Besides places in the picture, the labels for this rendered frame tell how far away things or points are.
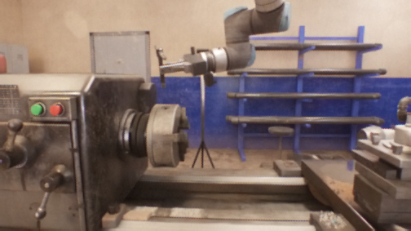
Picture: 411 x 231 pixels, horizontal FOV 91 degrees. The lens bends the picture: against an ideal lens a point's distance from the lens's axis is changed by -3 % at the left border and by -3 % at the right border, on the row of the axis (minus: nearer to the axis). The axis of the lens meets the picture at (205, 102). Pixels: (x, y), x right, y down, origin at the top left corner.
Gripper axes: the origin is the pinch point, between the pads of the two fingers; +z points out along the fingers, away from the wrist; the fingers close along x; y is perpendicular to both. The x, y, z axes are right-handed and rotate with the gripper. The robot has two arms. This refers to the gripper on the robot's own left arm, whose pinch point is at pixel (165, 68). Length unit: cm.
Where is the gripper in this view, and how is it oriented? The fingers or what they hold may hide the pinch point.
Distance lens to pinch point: 76.1
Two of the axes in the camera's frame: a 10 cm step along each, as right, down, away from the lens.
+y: -0.6, -8.9, -4.5
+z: -9.5, 1.9, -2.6
